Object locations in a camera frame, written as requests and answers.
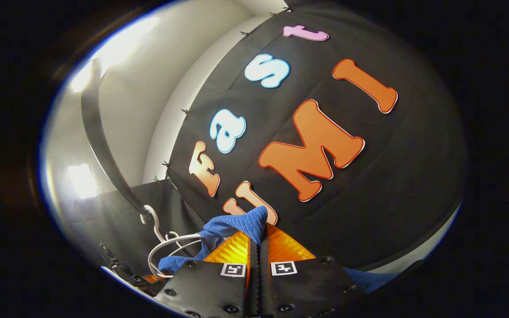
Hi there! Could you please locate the black backdrop cloth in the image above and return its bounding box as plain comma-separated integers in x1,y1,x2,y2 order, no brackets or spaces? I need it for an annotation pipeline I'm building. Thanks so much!
67,0,467,274

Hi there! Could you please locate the blue jacket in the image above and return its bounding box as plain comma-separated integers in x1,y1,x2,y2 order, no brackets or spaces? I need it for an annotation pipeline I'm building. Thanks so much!
158,205,401,295

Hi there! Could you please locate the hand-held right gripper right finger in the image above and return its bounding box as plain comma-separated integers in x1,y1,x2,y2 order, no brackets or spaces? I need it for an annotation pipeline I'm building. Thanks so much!
259,223,365,318

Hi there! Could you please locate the white clothes hanger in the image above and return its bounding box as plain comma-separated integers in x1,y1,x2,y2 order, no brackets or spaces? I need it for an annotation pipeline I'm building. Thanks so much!
140,204,204,279

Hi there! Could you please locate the ceiling light panel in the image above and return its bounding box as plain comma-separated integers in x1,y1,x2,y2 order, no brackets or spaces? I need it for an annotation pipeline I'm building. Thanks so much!
68,164,98,199

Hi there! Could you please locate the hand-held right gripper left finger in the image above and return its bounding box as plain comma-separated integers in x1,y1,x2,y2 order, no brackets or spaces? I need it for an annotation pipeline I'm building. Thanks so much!
153,230,259,318

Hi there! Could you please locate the black clothes rack rail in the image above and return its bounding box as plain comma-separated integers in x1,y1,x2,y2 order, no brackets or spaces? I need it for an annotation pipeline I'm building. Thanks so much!
81,57,153,219

